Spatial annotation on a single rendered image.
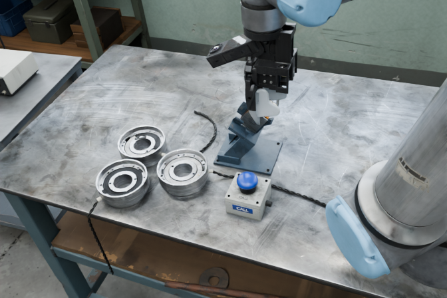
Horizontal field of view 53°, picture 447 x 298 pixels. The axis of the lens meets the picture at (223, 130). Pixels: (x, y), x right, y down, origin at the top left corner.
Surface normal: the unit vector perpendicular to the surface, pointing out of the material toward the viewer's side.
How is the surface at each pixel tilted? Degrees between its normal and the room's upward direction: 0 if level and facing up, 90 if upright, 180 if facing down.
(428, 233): 63
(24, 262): 0
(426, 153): 91
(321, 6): 90
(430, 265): 72
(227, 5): 90
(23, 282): 0
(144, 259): 0
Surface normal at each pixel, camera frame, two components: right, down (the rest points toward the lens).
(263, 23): -0.08, 0.66
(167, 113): -0.09, -0.75
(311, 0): 0.45, 0.55
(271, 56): -0.34, 0.64
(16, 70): 0.95, 0.13
